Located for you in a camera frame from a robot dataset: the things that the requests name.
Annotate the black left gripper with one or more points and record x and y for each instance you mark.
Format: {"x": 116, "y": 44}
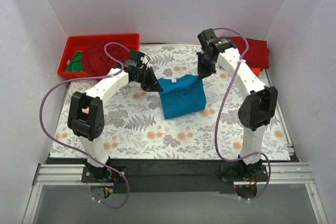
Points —
{"x": 146, "y": 80}

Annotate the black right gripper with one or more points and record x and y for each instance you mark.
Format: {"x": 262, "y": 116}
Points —
{"x": 205, "y": 65}

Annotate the teal blue t-shirt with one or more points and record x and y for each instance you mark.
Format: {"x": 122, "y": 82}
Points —
{"x": 182, "y": 96}

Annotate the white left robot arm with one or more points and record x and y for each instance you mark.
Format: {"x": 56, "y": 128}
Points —
{"x": 86, "y": 112}

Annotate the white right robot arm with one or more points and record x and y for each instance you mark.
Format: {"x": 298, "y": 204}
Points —
{"x": 259, "y": 100}

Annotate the folded orange t-shirt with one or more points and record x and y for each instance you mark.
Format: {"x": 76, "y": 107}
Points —
{"x": 256, "y": 71}

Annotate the folded dark red t-shirt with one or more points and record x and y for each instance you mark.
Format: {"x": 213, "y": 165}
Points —
{"x": 257, "y": 55}

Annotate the crumpled dark red t-shirt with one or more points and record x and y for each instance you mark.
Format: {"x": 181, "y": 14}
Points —
{"x": 97, "y": 63}

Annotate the green t-shirt in bin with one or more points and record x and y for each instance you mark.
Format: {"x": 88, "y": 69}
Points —
{"x": 75, "y": 64}

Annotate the red plastic bin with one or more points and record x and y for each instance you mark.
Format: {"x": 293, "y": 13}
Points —
{"x": 80, "y": 43}

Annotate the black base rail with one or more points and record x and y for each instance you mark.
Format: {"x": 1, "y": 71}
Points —
{"x": 174, "y": 175}

